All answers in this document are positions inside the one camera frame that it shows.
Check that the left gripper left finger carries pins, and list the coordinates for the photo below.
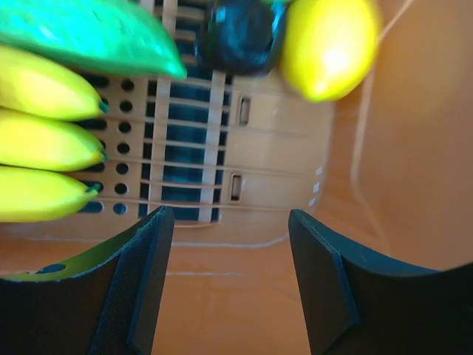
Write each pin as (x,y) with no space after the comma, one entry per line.
(105,300)

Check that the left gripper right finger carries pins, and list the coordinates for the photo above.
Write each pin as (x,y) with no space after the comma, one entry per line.
(356,300)

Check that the orange plastic basket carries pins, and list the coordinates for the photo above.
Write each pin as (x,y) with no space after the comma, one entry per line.
(389,165)

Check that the yellow banana bunch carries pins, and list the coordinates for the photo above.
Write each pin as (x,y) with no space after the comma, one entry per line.
(41,102)

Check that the yellow orange mango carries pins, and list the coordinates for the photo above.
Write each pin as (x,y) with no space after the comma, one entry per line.
(329,47)

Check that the dark purple mangosteen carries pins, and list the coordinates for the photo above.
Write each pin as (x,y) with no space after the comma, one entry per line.
(242,38)

